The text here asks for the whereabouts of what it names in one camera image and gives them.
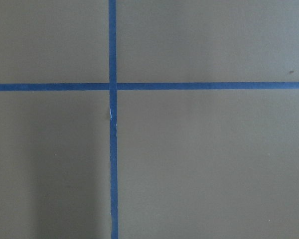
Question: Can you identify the horizontal blue tape strip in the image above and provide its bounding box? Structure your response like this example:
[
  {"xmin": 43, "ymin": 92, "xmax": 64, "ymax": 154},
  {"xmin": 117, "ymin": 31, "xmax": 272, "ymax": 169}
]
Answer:
[{"xmin": 0, "ymin": 82, "xmax": 299, "ymax": 92}]

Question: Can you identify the vertical blue tape strip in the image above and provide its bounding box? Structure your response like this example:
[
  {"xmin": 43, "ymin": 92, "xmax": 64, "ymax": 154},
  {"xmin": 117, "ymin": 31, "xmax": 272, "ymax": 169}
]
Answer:
[{"xmin": 109, "ymin": 0, "xmax": 119, "ymax": 239}]

